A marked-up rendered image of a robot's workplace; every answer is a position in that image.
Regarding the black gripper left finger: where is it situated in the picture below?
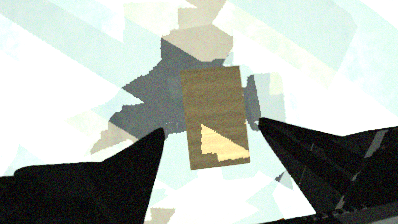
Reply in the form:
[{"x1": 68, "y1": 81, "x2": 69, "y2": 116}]
[{"x1": 13, "y1": 128, "x2": 165, "y2": 224}]

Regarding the tan triangular block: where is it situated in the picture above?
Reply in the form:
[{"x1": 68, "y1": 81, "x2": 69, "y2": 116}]
[
  {"x1": 180, "y1": 69, "x2": 250, "y2": 170},
  {"x1": 180, "y1": 66, "x2": 240, "y2": 74}
]

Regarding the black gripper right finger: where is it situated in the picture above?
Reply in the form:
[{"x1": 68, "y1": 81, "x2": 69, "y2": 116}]
[{"x1": 258, "y1": 117, "x2": 398, "y2": 213}]

